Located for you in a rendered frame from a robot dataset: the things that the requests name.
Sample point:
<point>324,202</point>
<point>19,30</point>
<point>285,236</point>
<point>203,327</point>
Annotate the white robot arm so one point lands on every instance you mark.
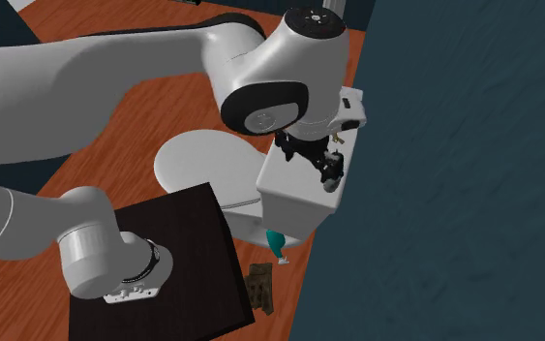
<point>88,75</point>

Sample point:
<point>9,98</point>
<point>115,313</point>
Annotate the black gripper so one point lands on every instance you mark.
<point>300,147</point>

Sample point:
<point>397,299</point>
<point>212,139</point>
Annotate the small black and grey object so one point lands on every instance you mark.
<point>335,166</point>

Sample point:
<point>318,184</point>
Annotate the small gold object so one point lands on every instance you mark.
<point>338,139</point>

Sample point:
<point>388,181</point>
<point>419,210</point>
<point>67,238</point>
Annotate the brown crumpled bag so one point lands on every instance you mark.
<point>260,286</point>

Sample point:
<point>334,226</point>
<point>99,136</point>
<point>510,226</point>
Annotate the teal bottle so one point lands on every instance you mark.
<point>275,241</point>

